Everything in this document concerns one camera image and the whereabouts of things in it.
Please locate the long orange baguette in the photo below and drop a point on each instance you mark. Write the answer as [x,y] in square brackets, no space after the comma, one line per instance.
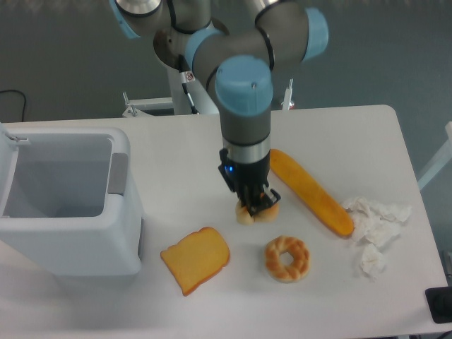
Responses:
[312,194]

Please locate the toast bread slice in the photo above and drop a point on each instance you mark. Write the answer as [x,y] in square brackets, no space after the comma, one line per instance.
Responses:
[196,258]

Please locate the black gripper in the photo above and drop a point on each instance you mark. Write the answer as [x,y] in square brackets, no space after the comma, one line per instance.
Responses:
[250,182]

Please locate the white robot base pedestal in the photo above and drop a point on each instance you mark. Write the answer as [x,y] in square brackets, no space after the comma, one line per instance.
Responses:
[188,93]

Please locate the table clamp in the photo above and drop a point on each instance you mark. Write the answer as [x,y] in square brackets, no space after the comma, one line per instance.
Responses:
[287,102]
[130,110]

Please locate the left table clamp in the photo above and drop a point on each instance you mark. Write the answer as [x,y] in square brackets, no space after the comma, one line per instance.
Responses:
[130,110]

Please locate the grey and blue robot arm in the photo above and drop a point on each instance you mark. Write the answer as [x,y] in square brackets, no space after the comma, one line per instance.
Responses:
[235,71]

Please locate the white open trash bin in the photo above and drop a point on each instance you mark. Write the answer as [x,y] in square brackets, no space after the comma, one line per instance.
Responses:
[68,200]

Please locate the right table clamp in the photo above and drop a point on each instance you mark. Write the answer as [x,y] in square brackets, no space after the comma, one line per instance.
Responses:
[287,102]

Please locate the black device at table edge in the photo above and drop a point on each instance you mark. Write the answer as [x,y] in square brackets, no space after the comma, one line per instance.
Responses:
[439,303]

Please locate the white frame on right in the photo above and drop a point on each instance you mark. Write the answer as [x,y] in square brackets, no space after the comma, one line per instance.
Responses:
[437,162]

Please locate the round knotted bread roll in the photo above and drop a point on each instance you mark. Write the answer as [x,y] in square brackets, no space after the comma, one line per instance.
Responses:
[244,218]

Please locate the ring-shaped braided bread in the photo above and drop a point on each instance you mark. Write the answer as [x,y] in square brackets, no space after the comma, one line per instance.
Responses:
[287,259]

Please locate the crumpled white tissue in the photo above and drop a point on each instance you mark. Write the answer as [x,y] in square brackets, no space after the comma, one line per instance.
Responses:
[376,225]

